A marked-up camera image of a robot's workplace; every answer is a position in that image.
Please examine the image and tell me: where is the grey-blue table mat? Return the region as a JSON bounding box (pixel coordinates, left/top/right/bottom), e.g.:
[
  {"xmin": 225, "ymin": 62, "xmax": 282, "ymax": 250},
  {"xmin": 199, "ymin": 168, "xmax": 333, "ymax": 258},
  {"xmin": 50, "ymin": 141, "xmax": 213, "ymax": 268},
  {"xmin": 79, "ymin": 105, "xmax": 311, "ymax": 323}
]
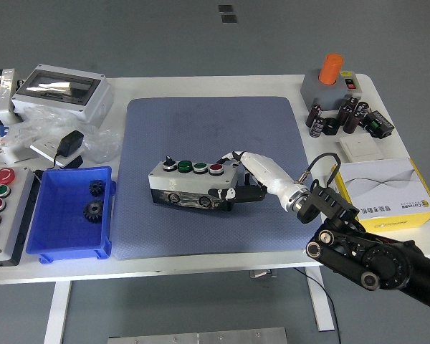
[{"xmin": 113, "ymin": 95, "xmax": 326, "ymax": 261}]

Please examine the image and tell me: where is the white blue plug adapter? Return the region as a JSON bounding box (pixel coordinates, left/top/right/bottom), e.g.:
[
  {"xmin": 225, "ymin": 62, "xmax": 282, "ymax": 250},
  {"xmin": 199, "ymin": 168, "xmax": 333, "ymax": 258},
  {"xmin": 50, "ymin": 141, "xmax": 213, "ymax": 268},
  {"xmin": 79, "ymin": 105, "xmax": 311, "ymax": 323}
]
[{"xmin": 0, "ymin": 125, "xmax": 33, "ymax": 165}]

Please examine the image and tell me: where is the orange cylinder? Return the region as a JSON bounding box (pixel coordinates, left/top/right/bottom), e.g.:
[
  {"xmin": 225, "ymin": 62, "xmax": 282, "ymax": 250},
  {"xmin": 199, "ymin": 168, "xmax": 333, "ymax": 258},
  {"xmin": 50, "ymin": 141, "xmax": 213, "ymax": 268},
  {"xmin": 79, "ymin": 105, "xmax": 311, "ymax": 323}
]
[{"xmin": 317, "ymin": 53, "xmax": 344, "ymax": 86}]

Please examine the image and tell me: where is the black power adapter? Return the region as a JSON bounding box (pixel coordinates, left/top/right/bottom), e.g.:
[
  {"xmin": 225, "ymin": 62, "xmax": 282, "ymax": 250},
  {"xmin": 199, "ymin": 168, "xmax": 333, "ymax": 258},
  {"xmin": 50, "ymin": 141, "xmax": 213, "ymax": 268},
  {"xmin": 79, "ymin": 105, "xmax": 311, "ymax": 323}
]
[{"xmin": 53, "ymin": 130, "xmax": 85, "ymax": 169}]

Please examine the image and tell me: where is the black ring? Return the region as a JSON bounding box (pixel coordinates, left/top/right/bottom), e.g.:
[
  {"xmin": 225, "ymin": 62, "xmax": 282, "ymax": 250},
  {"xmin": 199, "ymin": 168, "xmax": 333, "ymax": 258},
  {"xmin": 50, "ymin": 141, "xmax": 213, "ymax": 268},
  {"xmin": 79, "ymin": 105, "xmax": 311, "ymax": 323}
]
[{"xmin": 322, "ymin": 117, "xmax": 340, "ymax": 136}]

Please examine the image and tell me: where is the small black gear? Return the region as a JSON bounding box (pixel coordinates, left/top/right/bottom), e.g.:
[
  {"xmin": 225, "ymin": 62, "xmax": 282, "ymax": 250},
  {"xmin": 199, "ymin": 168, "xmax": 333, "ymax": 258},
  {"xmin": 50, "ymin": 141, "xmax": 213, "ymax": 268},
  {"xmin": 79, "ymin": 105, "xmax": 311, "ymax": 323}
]
[{"xmin": 88, "ymin": 179, "xmax": 107, "ymax": 197}]

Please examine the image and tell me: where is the black module with green terminal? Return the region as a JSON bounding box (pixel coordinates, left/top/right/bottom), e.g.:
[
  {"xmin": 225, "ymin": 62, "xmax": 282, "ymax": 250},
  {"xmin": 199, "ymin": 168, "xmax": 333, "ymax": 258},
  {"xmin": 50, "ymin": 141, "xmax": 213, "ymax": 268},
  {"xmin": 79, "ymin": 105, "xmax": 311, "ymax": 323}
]
[{"xmin": 360, "ymin": 110, "xmax": 395, "ymax": 140}]

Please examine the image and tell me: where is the white wall switch panel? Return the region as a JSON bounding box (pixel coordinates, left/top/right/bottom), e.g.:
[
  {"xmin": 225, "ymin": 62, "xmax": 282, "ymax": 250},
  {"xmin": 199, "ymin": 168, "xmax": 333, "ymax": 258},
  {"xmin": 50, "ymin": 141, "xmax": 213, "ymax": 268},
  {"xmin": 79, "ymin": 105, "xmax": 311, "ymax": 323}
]
[{"xmin": 338, "ymin": 135, "xmax": 385, "ymax": 161}]

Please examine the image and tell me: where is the grey under-table bracket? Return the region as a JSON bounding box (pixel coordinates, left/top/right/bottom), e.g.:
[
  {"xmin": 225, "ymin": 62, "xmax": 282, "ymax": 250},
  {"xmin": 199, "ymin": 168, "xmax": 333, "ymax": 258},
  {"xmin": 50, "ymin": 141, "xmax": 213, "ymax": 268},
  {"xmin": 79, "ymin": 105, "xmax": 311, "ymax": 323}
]
[{"xmin": 249, "ymin": 269, "xmax": 277, "ymax": 280}]

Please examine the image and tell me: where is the grey switch box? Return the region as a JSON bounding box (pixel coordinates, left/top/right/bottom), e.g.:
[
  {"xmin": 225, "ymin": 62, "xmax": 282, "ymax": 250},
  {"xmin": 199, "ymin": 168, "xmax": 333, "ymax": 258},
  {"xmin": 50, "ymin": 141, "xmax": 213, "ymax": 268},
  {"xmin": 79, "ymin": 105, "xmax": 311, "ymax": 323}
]
[{"xmin": 300, "ymin": 70, "xmax": 363, "ymax": 112}]

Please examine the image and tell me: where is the grey four-button control box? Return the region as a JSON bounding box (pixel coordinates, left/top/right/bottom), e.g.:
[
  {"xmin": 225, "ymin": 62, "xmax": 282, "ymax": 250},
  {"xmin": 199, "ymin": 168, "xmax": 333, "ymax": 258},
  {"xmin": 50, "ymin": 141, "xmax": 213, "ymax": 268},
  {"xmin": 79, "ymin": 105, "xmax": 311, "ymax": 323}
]
[{"xmin": 148, "ymin": 156, "xmax": 239, "ymax": 212}]

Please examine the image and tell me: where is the yellow white cardboard box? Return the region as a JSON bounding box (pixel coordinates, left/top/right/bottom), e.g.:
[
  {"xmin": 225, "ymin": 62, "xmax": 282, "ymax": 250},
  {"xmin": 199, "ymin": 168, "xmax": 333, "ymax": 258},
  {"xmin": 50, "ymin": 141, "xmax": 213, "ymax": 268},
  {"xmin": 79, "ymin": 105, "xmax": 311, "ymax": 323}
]
[{"xmin": 333, "ymin": 157, "xmax": 430, "ymax": 233}]

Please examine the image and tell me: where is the thin black cable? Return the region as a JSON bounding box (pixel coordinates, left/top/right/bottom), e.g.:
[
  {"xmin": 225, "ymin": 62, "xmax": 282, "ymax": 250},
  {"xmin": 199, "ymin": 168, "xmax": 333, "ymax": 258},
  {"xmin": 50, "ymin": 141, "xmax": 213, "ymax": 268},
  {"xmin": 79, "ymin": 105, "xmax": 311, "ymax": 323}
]
[{"xmin": 294, "ymin": 267, "xmax": 341, "ymax": 344}]

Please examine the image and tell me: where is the blue plastic bin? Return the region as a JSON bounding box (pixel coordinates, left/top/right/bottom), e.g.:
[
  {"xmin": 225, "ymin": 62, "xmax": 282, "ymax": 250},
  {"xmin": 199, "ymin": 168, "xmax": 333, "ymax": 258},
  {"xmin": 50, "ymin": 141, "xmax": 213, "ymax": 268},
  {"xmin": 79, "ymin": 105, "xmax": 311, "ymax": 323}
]
[{"xmin": 25, "ymin": 166, "xmax": 118, "ymax": 265}]

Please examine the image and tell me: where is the white table leg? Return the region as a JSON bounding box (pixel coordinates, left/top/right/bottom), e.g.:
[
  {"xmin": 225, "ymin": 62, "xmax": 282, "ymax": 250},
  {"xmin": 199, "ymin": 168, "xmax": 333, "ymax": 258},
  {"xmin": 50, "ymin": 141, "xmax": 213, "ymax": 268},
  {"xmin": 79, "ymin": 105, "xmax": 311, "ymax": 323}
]
[
  {"xmin": 43, "ymin": 281, "xmax": 72, "ymax": 344},
  {"xmin": 305, "ymin": 264, "xmax": 336, "ymax": 333}
]

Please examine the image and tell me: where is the large black gear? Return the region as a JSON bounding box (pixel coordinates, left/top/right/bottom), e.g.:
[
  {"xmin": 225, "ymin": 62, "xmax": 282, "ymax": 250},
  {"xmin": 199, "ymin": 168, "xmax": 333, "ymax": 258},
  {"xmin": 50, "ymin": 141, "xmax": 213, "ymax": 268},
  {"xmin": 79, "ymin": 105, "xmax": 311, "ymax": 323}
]
[{"xmin": 82, "ymin": 199, "xmax": 105, "ymax": 224}]

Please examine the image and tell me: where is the grey metal plate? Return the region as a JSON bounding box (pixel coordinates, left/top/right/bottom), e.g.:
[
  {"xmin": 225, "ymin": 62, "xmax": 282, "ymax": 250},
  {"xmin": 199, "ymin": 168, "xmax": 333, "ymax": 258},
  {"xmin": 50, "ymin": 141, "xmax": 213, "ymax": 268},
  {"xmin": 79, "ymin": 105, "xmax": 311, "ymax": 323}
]
[{"xmin": 107, "ymin": 326, "xmax": 288, "ymax": 344}]

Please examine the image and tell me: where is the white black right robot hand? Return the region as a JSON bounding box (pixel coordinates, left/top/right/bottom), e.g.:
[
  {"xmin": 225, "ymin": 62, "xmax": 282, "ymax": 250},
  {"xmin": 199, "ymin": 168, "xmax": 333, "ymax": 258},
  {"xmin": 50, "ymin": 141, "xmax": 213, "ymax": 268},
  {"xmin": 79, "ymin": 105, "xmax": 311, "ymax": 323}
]
[{"xmin": 208, "ymin": 150, "xmax": 302, "ymax": 211}]

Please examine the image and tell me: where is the grey enclosure with clear lid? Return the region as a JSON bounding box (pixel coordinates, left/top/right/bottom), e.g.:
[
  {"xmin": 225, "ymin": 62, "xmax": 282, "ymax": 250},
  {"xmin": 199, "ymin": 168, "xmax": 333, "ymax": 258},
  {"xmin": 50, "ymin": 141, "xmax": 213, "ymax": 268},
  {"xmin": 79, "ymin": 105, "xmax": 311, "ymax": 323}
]
[{"xmin": 11, "ymin": 64, "xmax": 115, "ymax": 126}]

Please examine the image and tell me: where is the clear plastic bag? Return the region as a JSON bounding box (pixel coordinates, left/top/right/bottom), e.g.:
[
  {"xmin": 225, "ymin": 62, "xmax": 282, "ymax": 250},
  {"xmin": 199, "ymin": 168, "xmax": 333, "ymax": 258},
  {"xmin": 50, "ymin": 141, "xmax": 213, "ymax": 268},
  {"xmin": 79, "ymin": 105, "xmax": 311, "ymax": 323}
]
[{"xmin": 6, "ymin": 105, "xmax": 123, "ymax": 164}]

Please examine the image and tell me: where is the grey five-button control box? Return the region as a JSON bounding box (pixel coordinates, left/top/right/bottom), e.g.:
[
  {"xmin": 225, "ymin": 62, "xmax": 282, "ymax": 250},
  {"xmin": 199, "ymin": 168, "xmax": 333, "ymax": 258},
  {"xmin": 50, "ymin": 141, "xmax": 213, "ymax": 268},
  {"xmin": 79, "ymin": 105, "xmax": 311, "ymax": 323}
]
[{"xmin": 0, "ymin": 166, "xmax": 40, "ymax": 267}]

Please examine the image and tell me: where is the white socket panel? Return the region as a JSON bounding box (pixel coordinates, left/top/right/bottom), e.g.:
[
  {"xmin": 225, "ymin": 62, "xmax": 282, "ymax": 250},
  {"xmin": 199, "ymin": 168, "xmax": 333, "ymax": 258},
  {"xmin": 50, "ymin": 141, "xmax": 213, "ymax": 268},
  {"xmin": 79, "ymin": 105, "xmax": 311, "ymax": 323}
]
[{"xmin": 29, "ymin": 138, "xmax": 83, "ymax": 168}]

